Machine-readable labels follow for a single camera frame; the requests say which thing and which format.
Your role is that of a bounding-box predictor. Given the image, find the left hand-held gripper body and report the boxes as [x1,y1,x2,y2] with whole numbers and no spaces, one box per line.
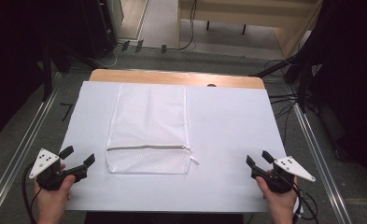
[28,147,79,191]

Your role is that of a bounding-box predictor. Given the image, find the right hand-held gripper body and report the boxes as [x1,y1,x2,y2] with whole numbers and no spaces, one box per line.
[250,155,317,194]

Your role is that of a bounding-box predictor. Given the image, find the white mesh laundry bag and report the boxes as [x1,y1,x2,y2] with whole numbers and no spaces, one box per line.
[105,84,201,175]

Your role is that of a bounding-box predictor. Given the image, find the person's right hand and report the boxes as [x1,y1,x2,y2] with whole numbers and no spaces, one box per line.
[255,169,299,217]

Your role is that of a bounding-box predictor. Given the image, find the person's left hand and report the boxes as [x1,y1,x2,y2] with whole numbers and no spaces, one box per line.
[34,162,77,217]

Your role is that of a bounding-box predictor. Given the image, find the white table cover sheet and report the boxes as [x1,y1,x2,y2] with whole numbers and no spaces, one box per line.
[60,80,293,214]

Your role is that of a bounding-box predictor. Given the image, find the black stand leg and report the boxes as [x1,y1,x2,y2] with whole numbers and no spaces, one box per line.
[248,55,301,78]

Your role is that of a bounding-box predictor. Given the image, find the black curtain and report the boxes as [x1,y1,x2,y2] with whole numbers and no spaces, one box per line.
[296,0,367,190]
[0,0,119,147]

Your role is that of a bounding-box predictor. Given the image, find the wooden table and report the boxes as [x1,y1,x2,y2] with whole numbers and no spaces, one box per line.
[89,68,266,91]

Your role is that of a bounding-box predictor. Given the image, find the light wooden bench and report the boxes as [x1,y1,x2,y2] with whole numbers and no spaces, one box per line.
[176,0,325,60]

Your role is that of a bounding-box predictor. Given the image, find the metal floor rail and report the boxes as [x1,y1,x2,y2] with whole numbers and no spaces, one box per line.
[0,72,63,224]
[292,101,354,224]

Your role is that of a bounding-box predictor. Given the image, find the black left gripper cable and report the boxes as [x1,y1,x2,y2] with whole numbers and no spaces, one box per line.
[21,161,45,224]

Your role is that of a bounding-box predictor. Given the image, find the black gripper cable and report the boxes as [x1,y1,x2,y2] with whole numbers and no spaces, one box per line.
[21,161,45,224]
[291,181,319,224]

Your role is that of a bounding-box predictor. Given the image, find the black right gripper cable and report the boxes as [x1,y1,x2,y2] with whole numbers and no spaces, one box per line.
[291,181,319,224]

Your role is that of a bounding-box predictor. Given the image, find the black floor cables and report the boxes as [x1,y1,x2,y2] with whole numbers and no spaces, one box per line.
[263,59,299,146]

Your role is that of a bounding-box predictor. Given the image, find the white floor cable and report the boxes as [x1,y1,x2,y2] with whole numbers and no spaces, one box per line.
[92,43,123,69]

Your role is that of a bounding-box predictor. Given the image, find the black hanging cable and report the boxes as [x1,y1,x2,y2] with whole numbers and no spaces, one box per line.
[166,0,199,51]

